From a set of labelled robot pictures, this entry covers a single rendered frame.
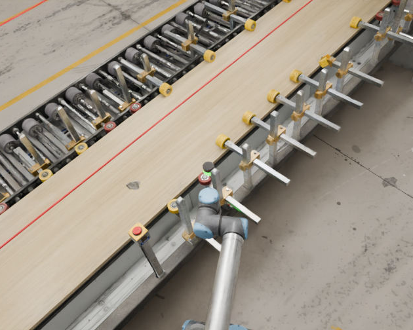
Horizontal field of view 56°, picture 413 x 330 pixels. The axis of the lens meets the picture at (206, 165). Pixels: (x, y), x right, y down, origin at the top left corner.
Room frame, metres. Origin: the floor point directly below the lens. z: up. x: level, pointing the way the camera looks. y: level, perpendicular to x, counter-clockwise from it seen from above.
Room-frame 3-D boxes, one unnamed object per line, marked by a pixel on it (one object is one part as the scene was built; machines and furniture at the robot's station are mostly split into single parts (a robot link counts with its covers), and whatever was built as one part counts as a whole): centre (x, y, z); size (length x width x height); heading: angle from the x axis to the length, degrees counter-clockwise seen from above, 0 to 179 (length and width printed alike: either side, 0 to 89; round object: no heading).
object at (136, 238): (0.89, 0.36, 1.18); 0.07 x 0.07 x 0.08; 38
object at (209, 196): (0.94, 0.02, 1.27); 0.10 x 0.09 x 0.12; 161
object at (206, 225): (0.83, 0.04, 1.28); 0.12 x 0.12 x 0.09; 71
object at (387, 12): (2.28, -1.42, 0.92); 0.04 x 0.04 x 0.48; 38
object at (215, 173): (1.20, -0.04, 0.91); 0.04 x 0.04 x 0.48; 38
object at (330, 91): (1.83, -0.87, 0.95); 0.50 x 0.04 x 0.04; 38
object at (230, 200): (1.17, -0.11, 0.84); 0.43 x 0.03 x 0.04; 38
